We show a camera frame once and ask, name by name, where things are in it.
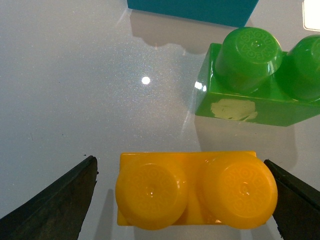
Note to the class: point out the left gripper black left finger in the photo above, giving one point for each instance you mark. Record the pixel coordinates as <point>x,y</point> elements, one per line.
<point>58,211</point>

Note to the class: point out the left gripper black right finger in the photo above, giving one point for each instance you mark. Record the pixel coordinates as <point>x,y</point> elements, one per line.
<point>297,213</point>

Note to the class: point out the yellow two-stud block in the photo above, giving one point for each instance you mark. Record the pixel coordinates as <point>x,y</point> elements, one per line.
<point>155,190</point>

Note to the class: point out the green two-stud block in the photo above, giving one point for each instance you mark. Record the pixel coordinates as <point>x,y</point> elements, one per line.
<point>249,78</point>

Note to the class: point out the blue three-stud block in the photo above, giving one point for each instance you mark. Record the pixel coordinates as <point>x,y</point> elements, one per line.
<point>232,13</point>

